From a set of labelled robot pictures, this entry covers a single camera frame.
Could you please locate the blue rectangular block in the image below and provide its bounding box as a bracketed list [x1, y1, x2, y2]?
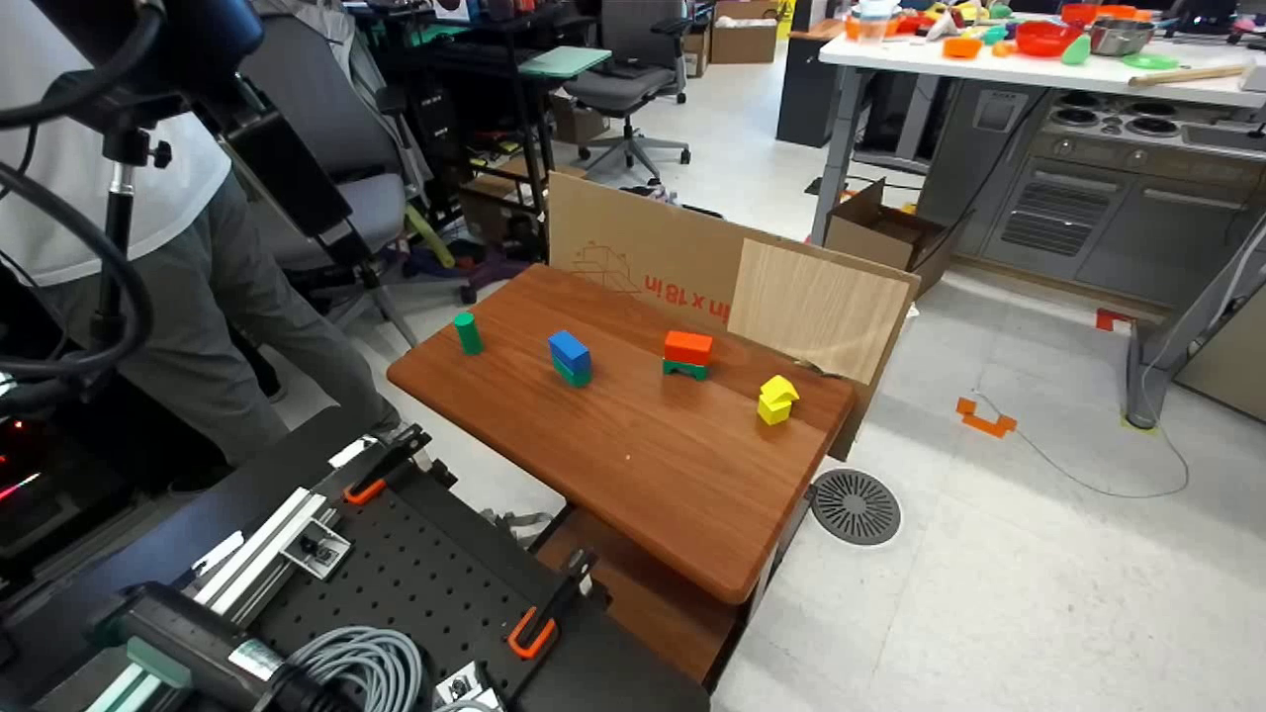
[550, 332, 594, 373]

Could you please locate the orange rectangular block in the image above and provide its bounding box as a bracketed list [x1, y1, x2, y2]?
[661, 327, 716, 362]

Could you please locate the green block under blue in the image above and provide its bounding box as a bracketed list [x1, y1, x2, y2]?
[555, 362, 594, 386]

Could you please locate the green block under orange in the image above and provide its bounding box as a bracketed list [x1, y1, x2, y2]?
[661, 358, 707, 380]

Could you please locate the wooden table top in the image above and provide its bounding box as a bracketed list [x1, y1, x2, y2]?
[387, 265, 860, 604]

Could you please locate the yellow block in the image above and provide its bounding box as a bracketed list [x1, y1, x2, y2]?
[756, 376, 799, 427]

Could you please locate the green upright block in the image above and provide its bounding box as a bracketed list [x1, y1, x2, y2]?
[450, 311, 482, 356]

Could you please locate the cardboard panel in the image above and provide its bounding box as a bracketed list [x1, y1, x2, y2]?
[546, 166, 923, 463]

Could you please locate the orange black clamp left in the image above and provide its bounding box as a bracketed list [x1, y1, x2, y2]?
[339, 422, 430, 507]

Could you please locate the orange black clamp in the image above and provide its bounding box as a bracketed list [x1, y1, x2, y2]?
[505, 550, 598, 660]
[339, 422, 430, 507]

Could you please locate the round floor drain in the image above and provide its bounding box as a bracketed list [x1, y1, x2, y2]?
[809, 471, 904, 544]

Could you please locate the open cardboard box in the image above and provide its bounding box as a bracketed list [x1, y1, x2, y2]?
[826, 183, 951, 291]

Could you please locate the orange black clamp right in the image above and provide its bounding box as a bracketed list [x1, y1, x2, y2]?
[505, 550, 598, 660]

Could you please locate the black office chair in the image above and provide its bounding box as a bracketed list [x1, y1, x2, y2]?
[567, 0, 689, 183]

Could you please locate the white work table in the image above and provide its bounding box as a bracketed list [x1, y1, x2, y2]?
[811, 33, 1266, 242]

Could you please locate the grey toy kitchen cabinet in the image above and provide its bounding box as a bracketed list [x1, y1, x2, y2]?
[917, 82, 1266, 308]

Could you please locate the red bowl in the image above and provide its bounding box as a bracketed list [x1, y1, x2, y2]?
[1014, 21, 1078, 58]

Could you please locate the person in white shirt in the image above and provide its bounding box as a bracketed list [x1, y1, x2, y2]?
[0, 0, 400, 463]

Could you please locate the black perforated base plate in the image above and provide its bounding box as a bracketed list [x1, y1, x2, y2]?
[249, 463, 612, 712]

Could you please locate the orange floor bracket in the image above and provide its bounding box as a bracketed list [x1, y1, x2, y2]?
[959, 394, 1017, 440]

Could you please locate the aluminium extrusion rail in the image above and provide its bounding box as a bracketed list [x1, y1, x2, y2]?
[194, 485, 352, 613]

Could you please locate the grey coiled cable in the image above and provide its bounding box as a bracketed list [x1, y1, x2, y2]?
[281, 620, 429, 712]

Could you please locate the black camera on stand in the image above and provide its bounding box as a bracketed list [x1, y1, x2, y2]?
[33, 0, 265, 257]

